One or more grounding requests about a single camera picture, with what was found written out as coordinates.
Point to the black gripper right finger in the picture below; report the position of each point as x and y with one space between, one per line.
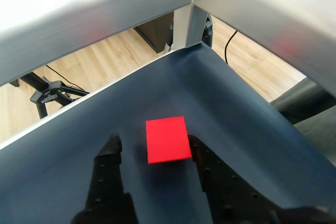
228 197

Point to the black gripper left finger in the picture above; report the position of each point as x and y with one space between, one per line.
105 182

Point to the red cube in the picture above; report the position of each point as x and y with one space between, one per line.
168 140

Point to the dark brown floor box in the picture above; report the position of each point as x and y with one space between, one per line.
157 32

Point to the black tripod stand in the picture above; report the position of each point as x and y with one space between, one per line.
50 93

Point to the person's legs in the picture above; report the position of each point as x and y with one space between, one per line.
315 119

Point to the dark table mat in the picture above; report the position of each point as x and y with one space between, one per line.
183 82

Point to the silver aluminium table frame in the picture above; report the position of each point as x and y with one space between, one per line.
78 16

